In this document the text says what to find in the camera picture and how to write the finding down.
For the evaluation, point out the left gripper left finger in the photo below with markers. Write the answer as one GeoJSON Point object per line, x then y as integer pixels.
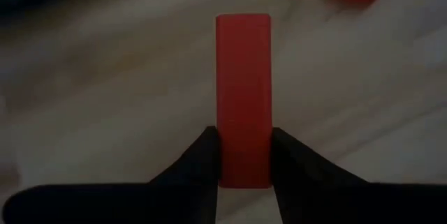
{"type": "Point", "coordinates": [199, 168]}

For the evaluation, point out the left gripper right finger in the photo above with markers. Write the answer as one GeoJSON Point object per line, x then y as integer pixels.
{"type": "Point", "coordinates": [297, 168]}

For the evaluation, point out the orange-red long block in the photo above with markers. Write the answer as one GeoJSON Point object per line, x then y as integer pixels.
{"type": "Point", "coordinates": [244, 95]}

